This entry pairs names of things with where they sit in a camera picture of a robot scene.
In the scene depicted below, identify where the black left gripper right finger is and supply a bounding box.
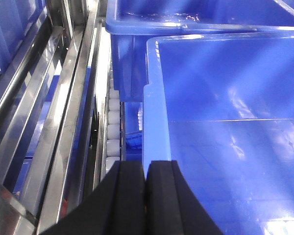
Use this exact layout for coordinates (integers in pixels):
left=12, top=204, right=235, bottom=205
left=147, top=161, right=223, bottom=235

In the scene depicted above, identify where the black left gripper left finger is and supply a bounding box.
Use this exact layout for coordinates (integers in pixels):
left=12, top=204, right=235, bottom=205
left=43, top=161, right=146, bottom=235

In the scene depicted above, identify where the blue plastic bin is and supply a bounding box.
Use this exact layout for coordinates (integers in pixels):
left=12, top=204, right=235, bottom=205
left=143, top=31, right=294, bottom=235
left=105, top=0, right=294, bottom=102

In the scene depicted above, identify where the blue bin on left shelf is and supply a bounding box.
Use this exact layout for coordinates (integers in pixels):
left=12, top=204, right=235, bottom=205
left=0, top=0, right=45, bottom=74

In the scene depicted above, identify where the white roller track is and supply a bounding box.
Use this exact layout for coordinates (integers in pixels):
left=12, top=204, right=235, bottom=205
left=102, top=62, right=121, bottom=175

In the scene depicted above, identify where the stainless steel rack rail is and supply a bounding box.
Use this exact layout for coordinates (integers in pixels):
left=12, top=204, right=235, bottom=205
left=0, top=0, right=107, bottom=235

